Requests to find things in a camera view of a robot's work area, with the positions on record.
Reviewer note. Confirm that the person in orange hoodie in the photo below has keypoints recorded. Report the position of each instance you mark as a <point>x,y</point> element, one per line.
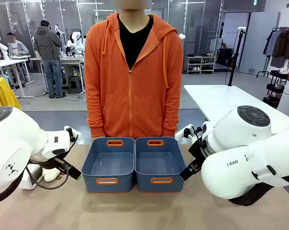
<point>132,83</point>

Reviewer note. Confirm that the white workbench desk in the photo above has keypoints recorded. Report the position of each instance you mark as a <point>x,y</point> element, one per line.
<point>7,63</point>

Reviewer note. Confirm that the white power strip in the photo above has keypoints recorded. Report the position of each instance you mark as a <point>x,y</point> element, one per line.
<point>75,133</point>
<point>182,132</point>

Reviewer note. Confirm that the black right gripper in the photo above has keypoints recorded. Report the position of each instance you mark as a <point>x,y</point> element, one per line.
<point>197,151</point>

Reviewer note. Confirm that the white box-shaped clock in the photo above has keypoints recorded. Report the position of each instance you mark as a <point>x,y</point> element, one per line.
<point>30,178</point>

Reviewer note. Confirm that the cream plush toy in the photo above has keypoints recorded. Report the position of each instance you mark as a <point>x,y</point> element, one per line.
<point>51,175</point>

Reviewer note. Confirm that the black tripod stand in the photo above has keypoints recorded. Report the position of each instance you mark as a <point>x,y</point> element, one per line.
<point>235,57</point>

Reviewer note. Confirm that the white side table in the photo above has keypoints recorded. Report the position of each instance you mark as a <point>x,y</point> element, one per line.
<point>218,98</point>

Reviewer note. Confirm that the person in grey hoodie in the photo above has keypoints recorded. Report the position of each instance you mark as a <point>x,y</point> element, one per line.
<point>49,48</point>

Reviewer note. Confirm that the black step stool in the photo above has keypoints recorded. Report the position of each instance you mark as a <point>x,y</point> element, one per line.
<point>75,85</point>

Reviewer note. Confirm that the black bag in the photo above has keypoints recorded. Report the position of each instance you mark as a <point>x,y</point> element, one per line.
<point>225,57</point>

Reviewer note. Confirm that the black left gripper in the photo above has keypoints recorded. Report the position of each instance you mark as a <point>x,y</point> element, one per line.
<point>53,162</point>

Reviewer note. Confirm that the black trolley cart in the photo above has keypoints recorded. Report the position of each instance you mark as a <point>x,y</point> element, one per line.
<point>276,88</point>

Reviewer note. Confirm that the clothes rack with garments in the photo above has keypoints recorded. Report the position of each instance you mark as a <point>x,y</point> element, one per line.
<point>282,45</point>

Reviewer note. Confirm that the yellow cloth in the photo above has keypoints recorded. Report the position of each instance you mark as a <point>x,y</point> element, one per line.
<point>6,94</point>

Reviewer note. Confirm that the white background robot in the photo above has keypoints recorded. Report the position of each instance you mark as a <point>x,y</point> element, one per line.
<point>77,42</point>

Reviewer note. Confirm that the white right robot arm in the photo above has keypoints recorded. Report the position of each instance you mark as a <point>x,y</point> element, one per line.
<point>242,153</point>

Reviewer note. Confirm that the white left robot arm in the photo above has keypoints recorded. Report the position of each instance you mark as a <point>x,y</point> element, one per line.
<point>17,143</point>

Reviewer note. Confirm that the white desk with clutter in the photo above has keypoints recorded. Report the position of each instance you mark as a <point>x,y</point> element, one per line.
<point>70,61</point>

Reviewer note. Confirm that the seated person grey jacket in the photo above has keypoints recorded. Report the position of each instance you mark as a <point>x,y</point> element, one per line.
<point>16,48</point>

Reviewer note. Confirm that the white shoe rack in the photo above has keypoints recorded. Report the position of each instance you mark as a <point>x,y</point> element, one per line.
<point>201,64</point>

